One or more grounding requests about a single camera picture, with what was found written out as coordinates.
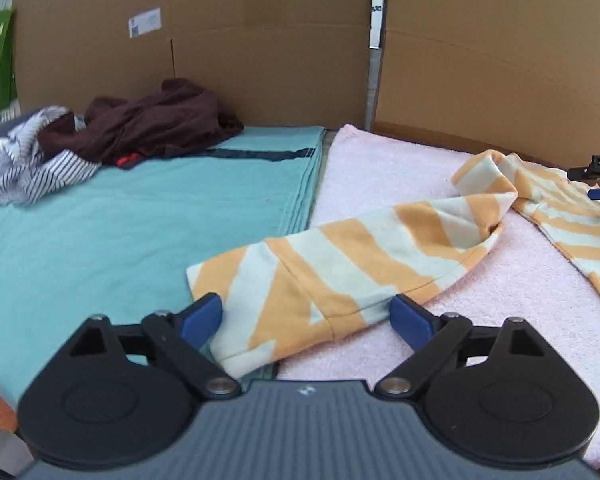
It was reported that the pink towel blanket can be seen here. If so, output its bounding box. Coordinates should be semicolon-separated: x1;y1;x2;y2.
275;124;600;467

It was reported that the teal blanket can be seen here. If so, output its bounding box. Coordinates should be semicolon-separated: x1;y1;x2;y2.
0;125;328;411

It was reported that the dark brown garment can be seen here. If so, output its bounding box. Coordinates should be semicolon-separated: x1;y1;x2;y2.
37;78;245;168

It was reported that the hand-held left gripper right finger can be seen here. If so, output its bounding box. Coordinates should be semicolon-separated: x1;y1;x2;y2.
373;293;549;402

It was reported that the cardboard box with small label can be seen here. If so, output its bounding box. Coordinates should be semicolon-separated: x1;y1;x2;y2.
9;0;377;132

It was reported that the navy striped garment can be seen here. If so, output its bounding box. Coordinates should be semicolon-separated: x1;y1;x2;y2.
0;106;103;213

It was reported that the orange striped garment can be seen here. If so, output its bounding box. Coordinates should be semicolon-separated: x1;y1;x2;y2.
186;150;600;378

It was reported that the small white box label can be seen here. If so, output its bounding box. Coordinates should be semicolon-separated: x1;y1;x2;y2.
128;7;162;38

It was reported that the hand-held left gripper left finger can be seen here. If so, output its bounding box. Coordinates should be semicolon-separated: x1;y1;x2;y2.
69;292;242;402

